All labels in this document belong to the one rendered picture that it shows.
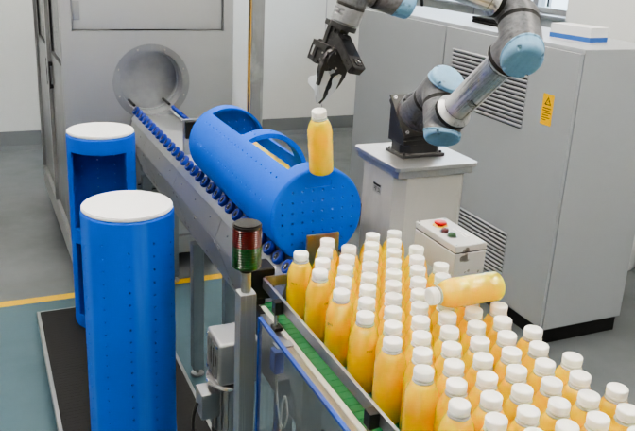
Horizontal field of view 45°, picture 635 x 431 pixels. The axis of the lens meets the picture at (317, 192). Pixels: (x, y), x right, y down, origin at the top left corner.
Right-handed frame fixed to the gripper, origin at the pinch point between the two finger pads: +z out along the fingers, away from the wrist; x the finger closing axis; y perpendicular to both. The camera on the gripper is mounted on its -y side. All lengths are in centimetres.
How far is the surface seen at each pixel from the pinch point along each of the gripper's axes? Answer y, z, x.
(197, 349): 77, 138, -57
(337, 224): -2.8, 34.8, -20.9
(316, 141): -4.0, 10.1, 0.6
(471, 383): -78, 30, 11
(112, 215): 42, 57, 24
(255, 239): -32, 24, 35
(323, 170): -5.4, 17.5, -4.5
